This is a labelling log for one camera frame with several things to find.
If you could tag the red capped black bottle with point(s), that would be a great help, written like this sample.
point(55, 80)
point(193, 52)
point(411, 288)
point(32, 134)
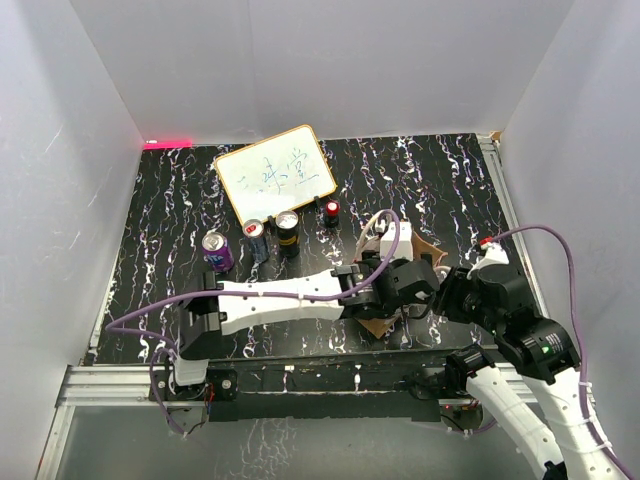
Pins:
point(331, 218)

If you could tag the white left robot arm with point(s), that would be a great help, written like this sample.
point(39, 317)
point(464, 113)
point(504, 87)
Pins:
point(219, 309)

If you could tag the watermelon print canvas bag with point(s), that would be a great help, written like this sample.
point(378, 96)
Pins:
point(378, 327)

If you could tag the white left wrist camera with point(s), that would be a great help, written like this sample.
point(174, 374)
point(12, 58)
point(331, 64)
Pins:
point(397, 245)

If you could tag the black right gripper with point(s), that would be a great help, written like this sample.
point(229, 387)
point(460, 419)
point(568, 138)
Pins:
point(455, 280)

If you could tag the pink tape strip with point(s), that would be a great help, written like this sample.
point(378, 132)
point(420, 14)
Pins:
point(171, 144)

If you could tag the purple soda can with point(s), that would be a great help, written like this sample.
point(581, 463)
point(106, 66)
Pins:
point(217, 252)

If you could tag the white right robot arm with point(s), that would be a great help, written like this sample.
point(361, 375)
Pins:
point(538, 348)

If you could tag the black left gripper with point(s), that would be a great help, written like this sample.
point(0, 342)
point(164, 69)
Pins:
point(373, 263)

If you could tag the red cola can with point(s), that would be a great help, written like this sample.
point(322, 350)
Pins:
point(254, 231)

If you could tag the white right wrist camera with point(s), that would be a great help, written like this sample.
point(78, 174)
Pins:
point(492, 254)

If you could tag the black beverage can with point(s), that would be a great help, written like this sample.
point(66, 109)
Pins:
point(287, 231)

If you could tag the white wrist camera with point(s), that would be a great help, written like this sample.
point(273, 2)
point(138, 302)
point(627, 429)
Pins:
point(397, 245)
point(492, 254)

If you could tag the small whiteboard with orange frame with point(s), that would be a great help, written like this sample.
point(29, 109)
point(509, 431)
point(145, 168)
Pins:
point(283, 172)

